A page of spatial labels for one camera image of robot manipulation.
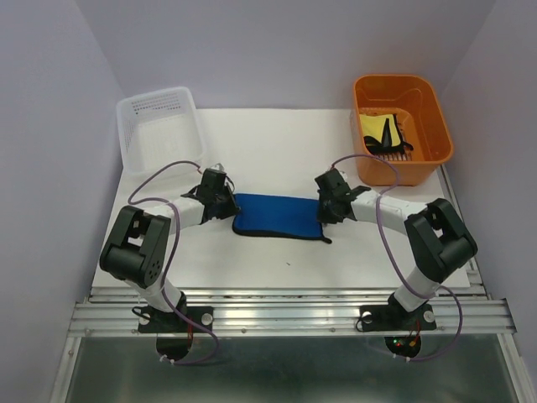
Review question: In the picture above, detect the blue towel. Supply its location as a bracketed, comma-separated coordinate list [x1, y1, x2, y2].
[232, 193, 332, 244]

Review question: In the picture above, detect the yellow towel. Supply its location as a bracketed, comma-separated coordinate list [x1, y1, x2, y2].
[359, 114, 414, 154]

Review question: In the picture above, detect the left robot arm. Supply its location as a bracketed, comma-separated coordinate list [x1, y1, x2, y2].
[99, 166, 240, 333]

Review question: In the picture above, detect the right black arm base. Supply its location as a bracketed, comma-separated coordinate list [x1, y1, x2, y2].
[356, 304, 437, 332]

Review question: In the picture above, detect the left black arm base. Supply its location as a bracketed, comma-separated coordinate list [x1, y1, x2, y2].
[131, 306, 213, 334]

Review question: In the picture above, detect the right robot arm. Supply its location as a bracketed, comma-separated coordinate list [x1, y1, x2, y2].
[315, 168, 478, 332]

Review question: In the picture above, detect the white perforated basket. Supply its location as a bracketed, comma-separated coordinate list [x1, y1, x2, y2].
[116, 86, 207, 179]

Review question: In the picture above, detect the orange plastic basket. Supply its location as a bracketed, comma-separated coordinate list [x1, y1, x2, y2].
[351, 74, 453, 186]

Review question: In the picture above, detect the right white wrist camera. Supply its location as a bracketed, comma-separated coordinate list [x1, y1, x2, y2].
[334, 168, 348, 179]

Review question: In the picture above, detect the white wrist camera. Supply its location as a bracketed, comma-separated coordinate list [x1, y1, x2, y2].
[334, 168, 348, 179]
[211, 163, 225, 171]

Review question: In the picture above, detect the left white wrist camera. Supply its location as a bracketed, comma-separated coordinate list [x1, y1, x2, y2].
[211, 163, 225, 171]

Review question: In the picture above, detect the aluminium mounting rail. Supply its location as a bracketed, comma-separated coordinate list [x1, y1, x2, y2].
[68, 287, 516, 338]

